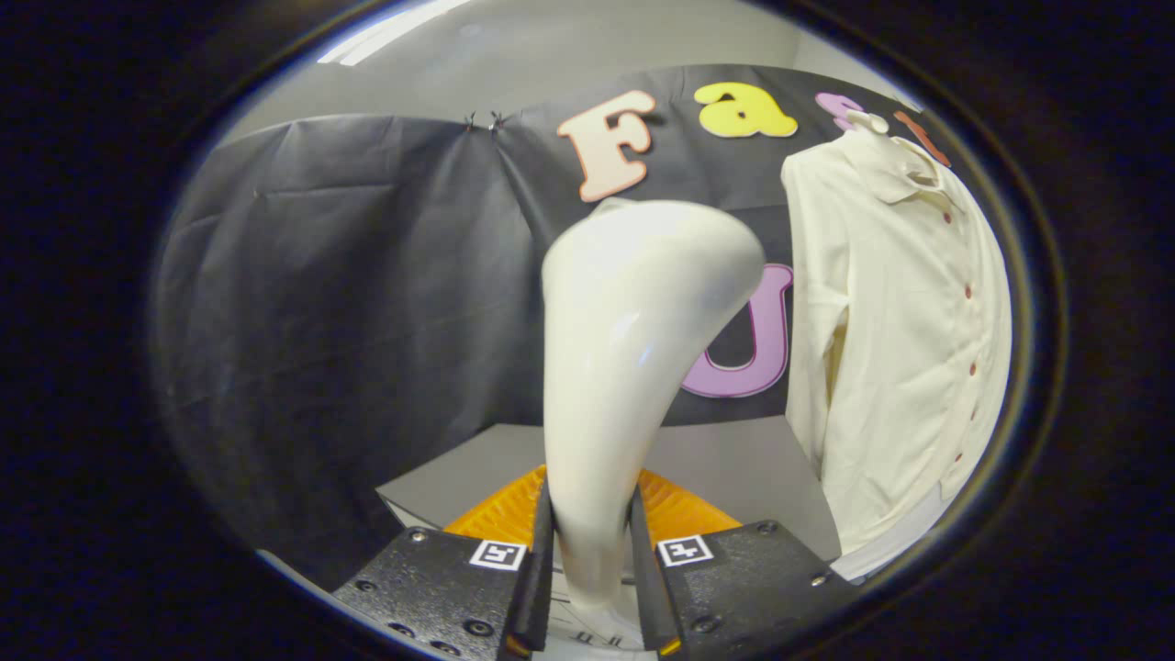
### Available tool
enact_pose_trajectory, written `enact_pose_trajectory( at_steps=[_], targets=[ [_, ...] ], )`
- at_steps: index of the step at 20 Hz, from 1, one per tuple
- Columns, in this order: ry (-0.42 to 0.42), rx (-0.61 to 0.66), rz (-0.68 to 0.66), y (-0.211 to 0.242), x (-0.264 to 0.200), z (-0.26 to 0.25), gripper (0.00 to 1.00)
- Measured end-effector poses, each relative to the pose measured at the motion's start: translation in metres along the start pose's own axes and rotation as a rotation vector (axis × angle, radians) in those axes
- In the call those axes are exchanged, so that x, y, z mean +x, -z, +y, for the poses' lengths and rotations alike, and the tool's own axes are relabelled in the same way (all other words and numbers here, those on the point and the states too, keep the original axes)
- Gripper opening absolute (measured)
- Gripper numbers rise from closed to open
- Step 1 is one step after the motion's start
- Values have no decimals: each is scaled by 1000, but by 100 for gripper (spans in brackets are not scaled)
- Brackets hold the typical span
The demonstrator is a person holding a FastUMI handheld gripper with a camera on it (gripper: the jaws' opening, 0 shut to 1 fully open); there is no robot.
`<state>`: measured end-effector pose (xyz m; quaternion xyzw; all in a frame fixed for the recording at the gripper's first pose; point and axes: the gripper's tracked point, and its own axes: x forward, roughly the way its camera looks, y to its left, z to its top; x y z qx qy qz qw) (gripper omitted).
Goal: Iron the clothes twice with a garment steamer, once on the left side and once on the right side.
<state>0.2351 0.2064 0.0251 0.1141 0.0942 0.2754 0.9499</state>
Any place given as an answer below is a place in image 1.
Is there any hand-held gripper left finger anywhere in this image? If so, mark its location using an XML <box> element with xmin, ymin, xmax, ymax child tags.
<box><xmin>332</xmin><ymin>464</ymin><xmax>556</xmax><ymax>661</ymax></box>

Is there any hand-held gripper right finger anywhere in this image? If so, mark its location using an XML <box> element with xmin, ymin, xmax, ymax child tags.
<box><xmin>629</xmin><ymin>468</ymin><xmax>859</xmax><ymax>657</ymax></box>

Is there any white garment steamer head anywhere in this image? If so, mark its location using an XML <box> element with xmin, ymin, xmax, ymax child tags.
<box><xmin>540</xmin><ymin>197</ymin><xmax>767</xmax><ymax>648</ymax></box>

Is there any cream button shirt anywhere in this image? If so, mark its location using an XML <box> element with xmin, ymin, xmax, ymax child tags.
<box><xmin>780</xmin><ymin>129</ymin><xmax>1013</xmax><ymax>556</ymax></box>

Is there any grey cabinet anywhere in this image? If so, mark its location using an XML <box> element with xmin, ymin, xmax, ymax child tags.
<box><xmin>376</xmin><ymin>415</ymin><xmax>844</xmax><ymax>653</ymax></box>

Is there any white mannequin torso form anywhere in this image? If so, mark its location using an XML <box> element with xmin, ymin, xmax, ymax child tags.
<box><xmin>831</xmin><ymin>482</ymin><xmax>960</xmax><ymax>584</ymax></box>

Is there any ceiling light panel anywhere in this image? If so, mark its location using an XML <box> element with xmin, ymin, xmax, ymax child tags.
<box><xmin>317</xmin><ymin>0</ymin><xmax>474</xmax><ymax>67</ymax></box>

